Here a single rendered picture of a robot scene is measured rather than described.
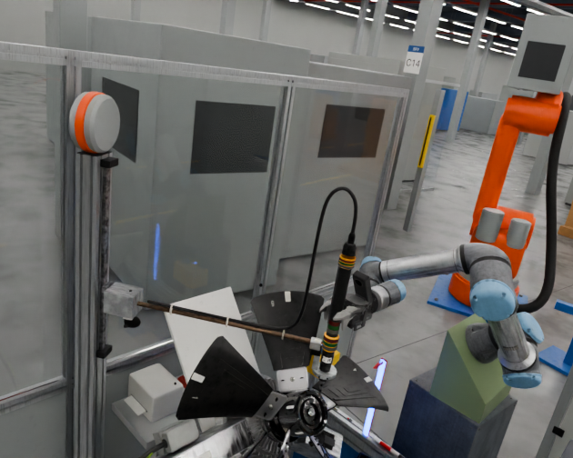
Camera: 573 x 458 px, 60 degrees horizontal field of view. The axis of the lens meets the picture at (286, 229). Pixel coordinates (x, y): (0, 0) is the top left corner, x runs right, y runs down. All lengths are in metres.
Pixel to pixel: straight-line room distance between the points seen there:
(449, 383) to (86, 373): 1.25
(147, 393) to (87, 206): 0.72
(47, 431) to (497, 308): 1.50
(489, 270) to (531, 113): 3.69
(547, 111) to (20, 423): 4.62
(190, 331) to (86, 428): 0.49
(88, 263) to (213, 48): 2.53
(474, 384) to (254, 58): 2.87
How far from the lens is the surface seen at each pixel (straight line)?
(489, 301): 1.49
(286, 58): 4.13
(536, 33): 5.04
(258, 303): 1.50
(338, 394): 1.58
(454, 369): 1.95
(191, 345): 1.56
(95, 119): 1.35
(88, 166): 1.41
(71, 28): 5.15
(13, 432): 1.91
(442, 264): 1.62
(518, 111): 5.11
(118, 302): 1.52
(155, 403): 1.84
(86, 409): 1.78
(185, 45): 3.67
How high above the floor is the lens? 2.12
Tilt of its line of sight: 19 degrees down
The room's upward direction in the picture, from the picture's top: 9 degrees clockwise
